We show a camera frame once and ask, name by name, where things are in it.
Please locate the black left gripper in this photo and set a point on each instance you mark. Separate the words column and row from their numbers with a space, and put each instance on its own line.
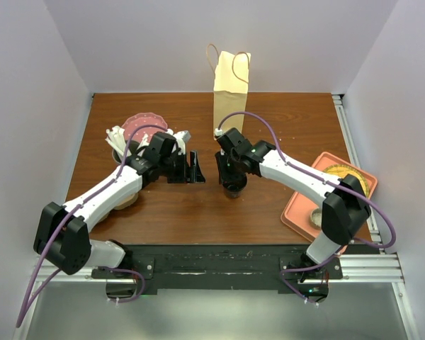
column 195, row 174

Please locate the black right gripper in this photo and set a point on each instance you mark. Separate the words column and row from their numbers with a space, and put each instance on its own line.
column 220, row 158

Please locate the black takeout coffee cup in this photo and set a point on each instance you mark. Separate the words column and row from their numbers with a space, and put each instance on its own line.
column 233, row 189

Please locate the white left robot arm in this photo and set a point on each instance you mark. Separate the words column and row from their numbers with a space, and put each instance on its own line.
column 63, row 232

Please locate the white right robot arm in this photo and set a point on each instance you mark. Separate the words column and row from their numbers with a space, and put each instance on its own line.
column 342, row 201

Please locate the grey straw holder cup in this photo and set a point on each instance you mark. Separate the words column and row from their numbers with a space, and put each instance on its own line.
column 119, row 148

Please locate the pink polka dot plate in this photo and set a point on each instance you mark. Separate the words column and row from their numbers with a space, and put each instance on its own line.
column 151, row 123

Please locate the brown pulp cup carrier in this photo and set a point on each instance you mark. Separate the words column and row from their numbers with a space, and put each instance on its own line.
column 126, row 202

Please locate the white wrapped straws bundle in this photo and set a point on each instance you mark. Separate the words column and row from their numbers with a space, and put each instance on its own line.
column 115, row 134

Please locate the yellow paper bag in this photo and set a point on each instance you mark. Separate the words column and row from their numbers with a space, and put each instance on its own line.
column 230, row 88

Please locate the small grey sugar bowl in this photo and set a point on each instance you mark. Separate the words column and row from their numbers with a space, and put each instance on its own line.
column 316, row 218

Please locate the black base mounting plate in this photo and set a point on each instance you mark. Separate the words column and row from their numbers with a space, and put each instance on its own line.
column 219, row 267

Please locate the aluminium frame rail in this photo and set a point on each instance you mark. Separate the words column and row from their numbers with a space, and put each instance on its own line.
column 354, row 268

